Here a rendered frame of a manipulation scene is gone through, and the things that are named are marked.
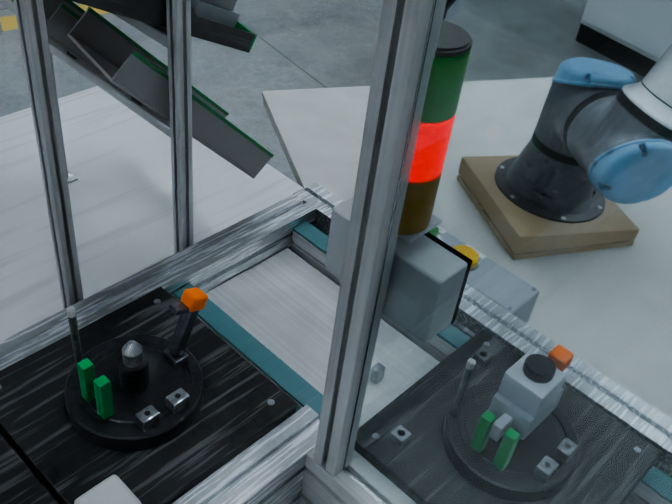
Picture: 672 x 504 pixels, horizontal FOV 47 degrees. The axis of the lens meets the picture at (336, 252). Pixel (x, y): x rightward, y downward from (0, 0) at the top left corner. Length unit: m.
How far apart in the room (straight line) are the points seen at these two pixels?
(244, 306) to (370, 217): 0.47
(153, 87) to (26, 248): 0.37
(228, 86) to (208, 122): 2.38
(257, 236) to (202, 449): 0.35
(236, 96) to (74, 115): 1.87
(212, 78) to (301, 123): 1.97
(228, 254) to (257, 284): 0.06
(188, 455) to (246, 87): 2.70
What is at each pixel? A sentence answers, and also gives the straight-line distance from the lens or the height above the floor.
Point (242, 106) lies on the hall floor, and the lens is 3.27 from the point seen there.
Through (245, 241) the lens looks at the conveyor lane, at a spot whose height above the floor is 0.96.
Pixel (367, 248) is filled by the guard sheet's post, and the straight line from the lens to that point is 0.60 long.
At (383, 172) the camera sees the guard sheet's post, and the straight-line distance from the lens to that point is 0.55.
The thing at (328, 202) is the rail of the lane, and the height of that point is 0.96.
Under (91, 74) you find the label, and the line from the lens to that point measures 1.12.
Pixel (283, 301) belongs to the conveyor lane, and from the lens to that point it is 1.03.
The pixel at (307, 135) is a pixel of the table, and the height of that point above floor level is 0.86.
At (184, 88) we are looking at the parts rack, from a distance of 0.95.
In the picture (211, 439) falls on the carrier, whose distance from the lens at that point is 0.82.
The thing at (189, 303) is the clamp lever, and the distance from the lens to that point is 0.81.
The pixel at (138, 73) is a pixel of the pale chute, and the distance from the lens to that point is 0.95.
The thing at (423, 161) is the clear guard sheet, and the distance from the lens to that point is 0.54.
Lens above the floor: 1.63
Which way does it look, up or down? 40 degrees down
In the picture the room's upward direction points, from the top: 8 degrees clockwise
